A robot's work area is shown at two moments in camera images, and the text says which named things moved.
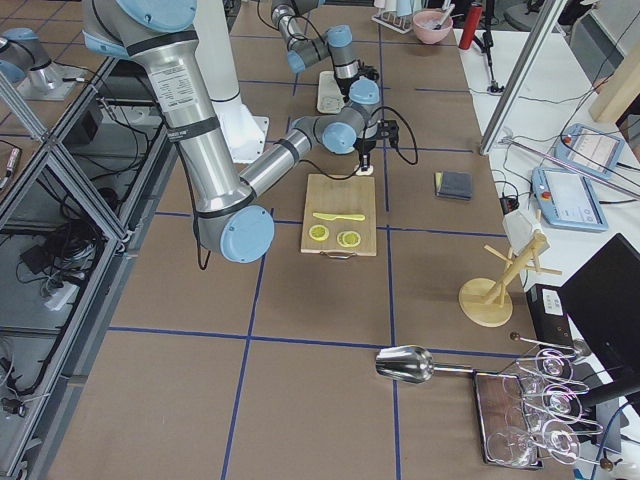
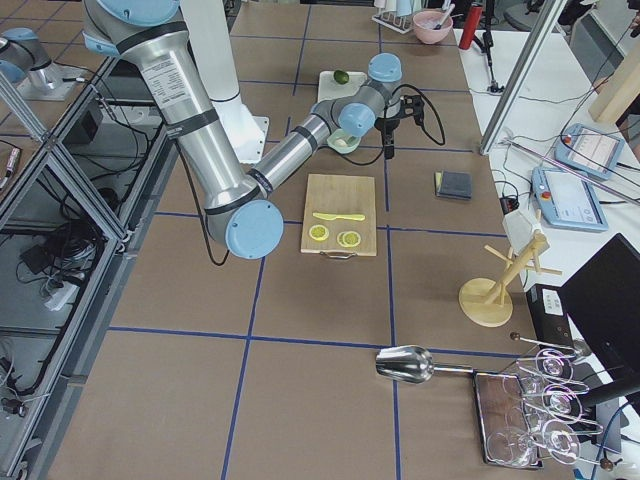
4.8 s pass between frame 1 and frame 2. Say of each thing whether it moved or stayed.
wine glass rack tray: stayed
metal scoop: stayed
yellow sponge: stayed
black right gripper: moved
